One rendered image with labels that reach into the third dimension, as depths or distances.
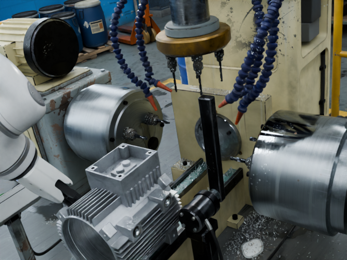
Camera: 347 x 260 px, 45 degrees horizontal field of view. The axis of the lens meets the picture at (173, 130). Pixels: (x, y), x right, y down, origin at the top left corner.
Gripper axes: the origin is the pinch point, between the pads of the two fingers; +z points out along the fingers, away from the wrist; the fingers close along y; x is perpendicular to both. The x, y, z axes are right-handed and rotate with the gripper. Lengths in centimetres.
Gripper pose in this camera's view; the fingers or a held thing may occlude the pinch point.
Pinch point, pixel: (70, 197)
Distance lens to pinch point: 89.2
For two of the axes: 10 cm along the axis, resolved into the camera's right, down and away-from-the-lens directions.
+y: 8.0, 1.6, -5.8
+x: 4.4, -8.2, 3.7
